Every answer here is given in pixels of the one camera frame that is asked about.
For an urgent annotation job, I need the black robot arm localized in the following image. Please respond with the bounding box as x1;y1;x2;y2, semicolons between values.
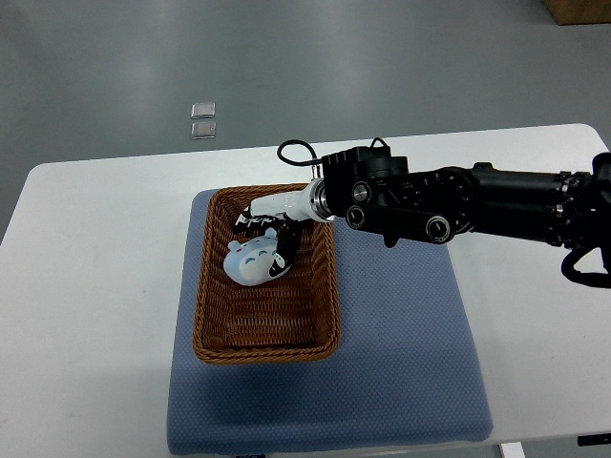
234;138;610;288

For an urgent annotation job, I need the brown wicker basket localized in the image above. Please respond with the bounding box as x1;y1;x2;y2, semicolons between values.
191;183;342;364

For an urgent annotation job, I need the upper metal floor plate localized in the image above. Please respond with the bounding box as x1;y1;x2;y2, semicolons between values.
191;102;216;119

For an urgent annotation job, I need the blue fabric mat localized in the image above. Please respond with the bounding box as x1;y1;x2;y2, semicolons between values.
167;191;494;455

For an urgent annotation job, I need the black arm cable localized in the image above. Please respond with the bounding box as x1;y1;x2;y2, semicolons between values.
276;138;326;178

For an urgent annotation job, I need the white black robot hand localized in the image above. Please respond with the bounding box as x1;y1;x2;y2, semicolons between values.
236;188;321;278

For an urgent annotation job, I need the lower metal floor plate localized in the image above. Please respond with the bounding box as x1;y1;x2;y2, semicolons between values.
191;121;217;140

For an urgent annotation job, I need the blue white plush toy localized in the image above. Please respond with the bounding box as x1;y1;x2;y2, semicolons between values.
222;228;290;286

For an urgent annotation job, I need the white table leg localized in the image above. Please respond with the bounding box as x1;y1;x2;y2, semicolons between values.
499;442;526;458

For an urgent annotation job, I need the metal floor plate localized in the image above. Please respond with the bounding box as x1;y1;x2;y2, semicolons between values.
191;121;217;140
191;102;216;119

